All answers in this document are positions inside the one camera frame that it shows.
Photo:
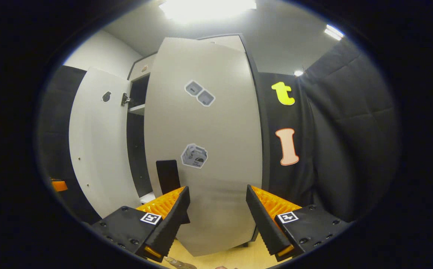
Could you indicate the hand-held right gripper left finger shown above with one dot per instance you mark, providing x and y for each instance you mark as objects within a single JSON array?
[{"x": 171, "y": 220}]

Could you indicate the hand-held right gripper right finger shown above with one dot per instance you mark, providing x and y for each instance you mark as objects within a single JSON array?
[{"x": 263, "y": 220}]

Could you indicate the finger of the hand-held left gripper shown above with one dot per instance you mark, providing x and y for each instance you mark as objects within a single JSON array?
[{"x": 59, "y": 185}]

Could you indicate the white cabinet door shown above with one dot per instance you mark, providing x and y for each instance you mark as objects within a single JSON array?
[
  {"x": 209, "y": 127},
  {"x": 97, "y": 149}
]

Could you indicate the white grey cabinet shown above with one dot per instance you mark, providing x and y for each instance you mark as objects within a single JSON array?
[{"x": 139, "y": 149}]

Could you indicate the white cabinet drawer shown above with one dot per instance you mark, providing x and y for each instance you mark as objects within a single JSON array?
[{"x": 142, "y": 69}]

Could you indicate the black backdrop cloth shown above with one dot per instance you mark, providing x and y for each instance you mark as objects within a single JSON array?
[{"x": 343, "y": 130}]

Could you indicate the ceiling light panel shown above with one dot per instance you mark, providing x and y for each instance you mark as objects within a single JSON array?
[
  {"x": 298, "y": 73},
  {"x": 205, "y": 8},
  {"x": 334, "y": 32}
]

